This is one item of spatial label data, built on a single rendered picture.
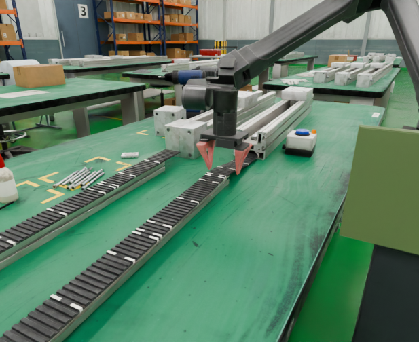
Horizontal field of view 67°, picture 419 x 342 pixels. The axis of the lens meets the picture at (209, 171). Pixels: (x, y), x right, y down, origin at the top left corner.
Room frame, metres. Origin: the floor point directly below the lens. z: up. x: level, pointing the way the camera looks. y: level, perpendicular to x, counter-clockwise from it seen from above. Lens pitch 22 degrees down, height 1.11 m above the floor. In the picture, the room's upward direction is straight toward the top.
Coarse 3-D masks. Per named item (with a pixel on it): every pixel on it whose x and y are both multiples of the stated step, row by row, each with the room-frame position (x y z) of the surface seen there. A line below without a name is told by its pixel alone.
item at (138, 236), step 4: (132, 232) 0.45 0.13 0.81; (136, 232) 0.45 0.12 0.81; (128, 236) 0.44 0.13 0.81; (132, 236) 0.44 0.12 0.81; (136, 236) 0.44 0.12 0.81; (140, 236) 0.44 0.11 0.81; (144, 236) 0.44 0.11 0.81; (148, 236) 0.44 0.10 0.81; (152, 236) 0.44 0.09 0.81; (140, 240) 0.43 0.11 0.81; (144, 240) 0.43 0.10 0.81; (148, 240) 0.43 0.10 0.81; (152, 240) 0.43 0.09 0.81; (156, 240) 0.43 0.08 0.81; (152, 244) 0.42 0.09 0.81
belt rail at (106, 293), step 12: (228, 180) 0.72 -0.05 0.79; (216, 192) 0.66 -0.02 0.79; (204, 204) 0.60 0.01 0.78; (192, 216) 0.56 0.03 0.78; (180, 228) 0.51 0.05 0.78; (120, 276) 0.37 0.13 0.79; (108, 288) 0.35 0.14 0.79; (96, 300) 0.33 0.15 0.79; (84, 312) 0.30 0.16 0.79; (72, 324) 0.29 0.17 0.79; (60, 336) 0.27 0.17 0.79
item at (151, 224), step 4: (148, 220) 0.49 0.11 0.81; (144, 224) 0.48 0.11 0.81; (148, 224) 0.48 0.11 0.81; (152, 224) 0.48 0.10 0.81; (156, 224) 0.48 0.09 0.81; (160, 224) 0.48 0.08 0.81; (152, 228) 0.47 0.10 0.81; (156, 228) 0.47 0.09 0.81; (160, 228) 0.46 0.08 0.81; (164, 228) 0.46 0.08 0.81; (168, 228) 0.47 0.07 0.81
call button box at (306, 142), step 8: (288, 136) 0.94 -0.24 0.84; (296, 136) 0.94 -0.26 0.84; (304, 136) 0.94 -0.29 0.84; (312, 136) 0.93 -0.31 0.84; (288, 144) 0.94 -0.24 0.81; (296, 144) 0.93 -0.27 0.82; (304, 144) 0.92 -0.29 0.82; (312, 144) 0.91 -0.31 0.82; (288, 152) 0.94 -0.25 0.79; (296, 152) 0.93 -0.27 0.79; (304, 152) 0.92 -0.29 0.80; (312, 152) 0.93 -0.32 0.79
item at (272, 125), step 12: (312, 96) 1.59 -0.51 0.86; (276, 108) 1.26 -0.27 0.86; (288, 108) 1.45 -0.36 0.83; (300, 108) 1.33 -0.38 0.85; (252, 120) 1.04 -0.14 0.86; (264, 120) 1.12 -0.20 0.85; (276, 120) 1.04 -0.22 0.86; (288, 120) 1.14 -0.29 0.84; (300, 120) 1.35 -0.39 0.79; (252, 132) 1.00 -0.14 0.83; (264, 132) 0.89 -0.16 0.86; (276, 132) 1.00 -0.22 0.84; (288, 132) 1.15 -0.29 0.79; (252, 144) 0.91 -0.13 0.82; (264, 144) 0.89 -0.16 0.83; (276, 144) 1.01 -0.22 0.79; (264, 156) 0.89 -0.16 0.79
